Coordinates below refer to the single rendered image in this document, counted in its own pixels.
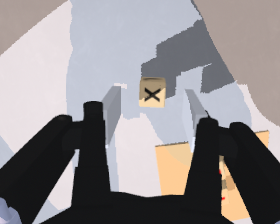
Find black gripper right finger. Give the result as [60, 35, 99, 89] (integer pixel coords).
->
[176, 89, 280, 224]

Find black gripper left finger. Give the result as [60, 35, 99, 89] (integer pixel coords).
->
[0, 86, 121, 224]

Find peach flat mat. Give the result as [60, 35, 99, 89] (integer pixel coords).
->
[155, 130, 269, 221]

